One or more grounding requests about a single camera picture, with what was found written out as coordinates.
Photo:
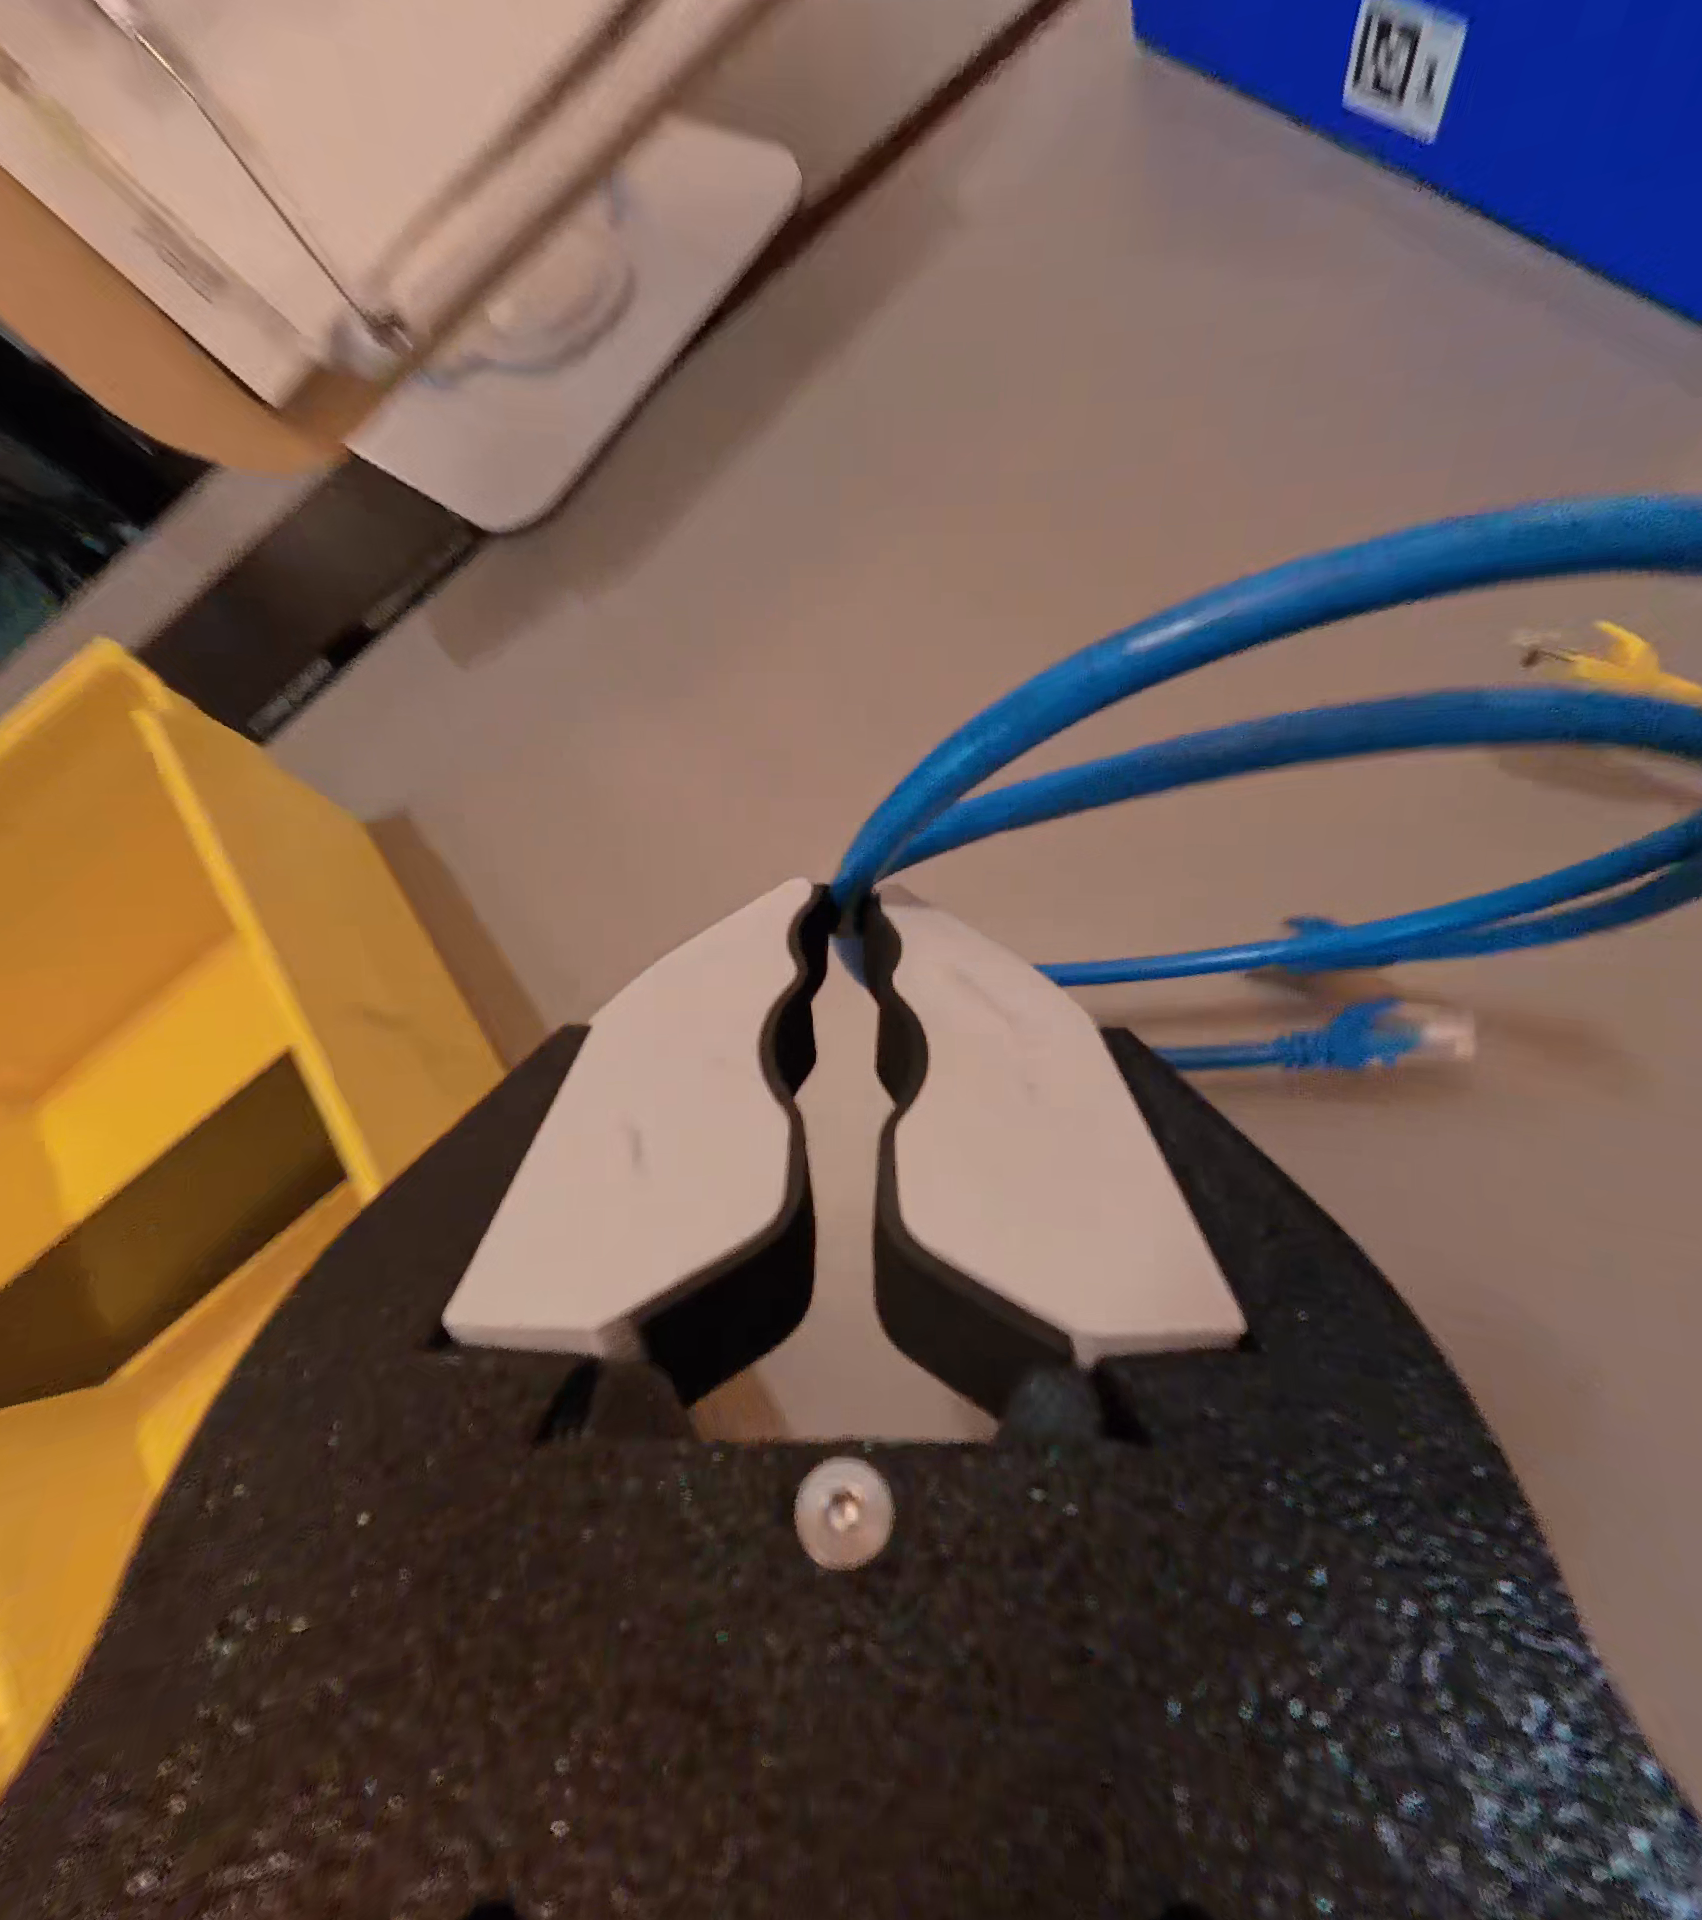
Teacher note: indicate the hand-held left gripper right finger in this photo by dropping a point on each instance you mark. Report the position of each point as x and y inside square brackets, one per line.
[1045, 1170]

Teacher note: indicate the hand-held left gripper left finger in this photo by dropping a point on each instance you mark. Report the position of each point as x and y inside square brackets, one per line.
[640, 1141]

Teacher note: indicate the grey desk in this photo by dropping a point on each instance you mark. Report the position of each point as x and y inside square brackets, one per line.
[1092, 450]

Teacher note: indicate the yellow plastic bin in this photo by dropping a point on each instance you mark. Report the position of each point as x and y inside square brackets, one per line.
[41, 930]

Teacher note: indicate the white flat stand base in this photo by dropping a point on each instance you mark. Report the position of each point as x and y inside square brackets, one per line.
[597, 345]

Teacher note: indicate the tan cardboard box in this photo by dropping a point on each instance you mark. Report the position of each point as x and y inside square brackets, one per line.
[27, 284]

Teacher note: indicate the blue plastic bin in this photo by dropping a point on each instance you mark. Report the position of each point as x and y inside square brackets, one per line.
[1617, 134]

